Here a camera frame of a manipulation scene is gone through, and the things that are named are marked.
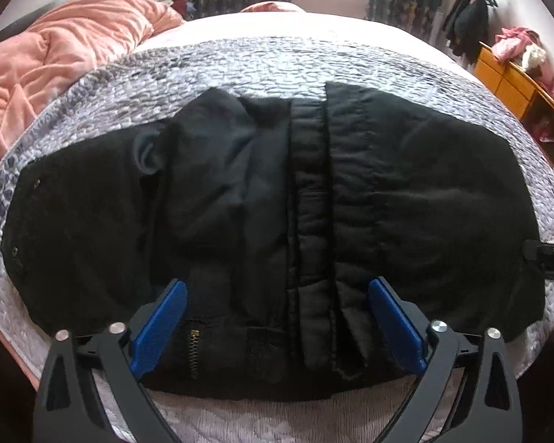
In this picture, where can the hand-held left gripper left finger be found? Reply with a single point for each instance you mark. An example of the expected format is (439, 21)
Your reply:
(159, 327)

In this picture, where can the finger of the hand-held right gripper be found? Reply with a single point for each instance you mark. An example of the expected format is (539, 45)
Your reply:
(549, 256)

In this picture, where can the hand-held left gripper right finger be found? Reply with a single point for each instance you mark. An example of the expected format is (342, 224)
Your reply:
(397, 327)

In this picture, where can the black jacket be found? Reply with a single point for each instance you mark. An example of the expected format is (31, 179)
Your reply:
(258, 194)

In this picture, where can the pink cloth in cabinet shelf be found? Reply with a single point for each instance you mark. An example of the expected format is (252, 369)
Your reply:
(545, 129)

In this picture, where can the orange wooden cabinet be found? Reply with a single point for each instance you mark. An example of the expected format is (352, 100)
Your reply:
(508, 83)

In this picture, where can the pile of pink clothes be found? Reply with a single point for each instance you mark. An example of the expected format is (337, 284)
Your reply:
(521, 48)

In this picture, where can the hanging dark clothes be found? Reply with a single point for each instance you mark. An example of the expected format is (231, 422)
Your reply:
(468, 18)

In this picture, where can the grey quilted bedspread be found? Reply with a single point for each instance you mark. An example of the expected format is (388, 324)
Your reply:
(143, 69)

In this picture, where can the pink fleece blanket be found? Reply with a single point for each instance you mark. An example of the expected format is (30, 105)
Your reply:
(64, 50)

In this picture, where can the clutter on nightstand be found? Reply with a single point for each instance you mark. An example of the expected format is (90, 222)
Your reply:
(181, 8)

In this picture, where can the dark wooden headboard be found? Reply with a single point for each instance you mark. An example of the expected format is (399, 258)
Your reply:
(27, 16)

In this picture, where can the pink pillow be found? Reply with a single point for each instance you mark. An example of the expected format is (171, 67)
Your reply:
(272, 7)

